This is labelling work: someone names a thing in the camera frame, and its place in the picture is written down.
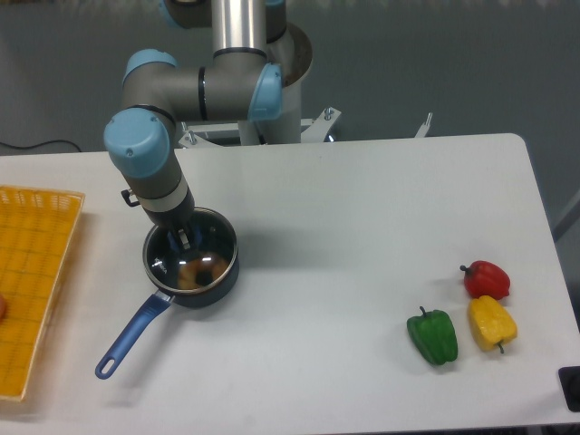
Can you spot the red bell pepper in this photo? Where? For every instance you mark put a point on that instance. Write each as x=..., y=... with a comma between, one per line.
x=485, y=278

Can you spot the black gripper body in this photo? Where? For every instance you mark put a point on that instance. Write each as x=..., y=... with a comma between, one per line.
x=174, y=218

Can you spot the black device table corner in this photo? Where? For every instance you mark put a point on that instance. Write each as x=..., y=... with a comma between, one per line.
x=569, y=378

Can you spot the yellow plastic basket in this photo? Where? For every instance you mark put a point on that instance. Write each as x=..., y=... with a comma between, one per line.
x=37, y=227

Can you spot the glass pot lid blue knob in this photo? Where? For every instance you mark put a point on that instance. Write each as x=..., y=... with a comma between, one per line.
x=162, y=252

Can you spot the green bell pepper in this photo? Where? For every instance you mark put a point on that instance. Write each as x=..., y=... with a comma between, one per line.
x=434, y=336

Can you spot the yellow bell pepper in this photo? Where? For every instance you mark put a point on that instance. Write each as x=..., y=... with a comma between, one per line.
x=491, y=325

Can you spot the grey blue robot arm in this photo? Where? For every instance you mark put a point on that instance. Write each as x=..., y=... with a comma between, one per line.
x=239, y=85

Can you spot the dark blue saucepan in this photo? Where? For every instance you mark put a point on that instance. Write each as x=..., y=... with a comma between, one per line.
x=154, y=306

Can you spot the toy donut bread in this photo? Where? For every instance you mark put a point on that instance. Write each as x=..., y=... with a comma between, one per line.
x=201, y=272

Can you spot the white table bracket right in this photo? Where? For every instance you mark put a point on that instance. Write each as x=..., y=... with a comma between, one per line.
x=424, y=128

